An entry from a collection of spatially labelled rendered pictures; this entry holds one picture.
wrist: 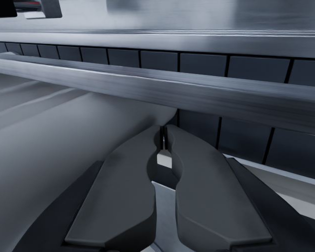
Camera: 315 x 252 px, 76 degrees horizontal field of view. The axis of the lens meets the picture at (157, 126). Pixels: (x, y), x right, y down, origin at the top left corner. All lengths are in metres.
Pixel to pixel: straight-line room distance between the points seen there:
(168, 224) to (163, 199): 0.04
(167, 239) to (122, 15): 0.30
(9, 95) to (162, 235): 0.26
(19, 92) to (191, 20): 0.17
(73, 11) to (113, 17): 0.07
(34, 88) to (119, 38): 0.09
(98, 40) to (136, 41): 0.05
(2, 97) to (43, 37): 0.11
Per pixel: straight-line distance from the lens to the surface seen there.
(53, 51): 0.28
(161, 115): 0.15
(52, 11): 0.24
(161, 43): 0.18
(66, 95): 0.17
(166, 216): 0.29
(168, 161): 0.17
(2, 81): 0.27
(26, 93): 0.21
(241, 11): 0.21
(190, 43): 0.17
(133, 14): 0.25
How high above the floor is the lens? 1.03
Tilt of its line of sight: 48 degrees down
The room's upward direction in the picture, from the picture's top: 130 degrees counter-clockwise
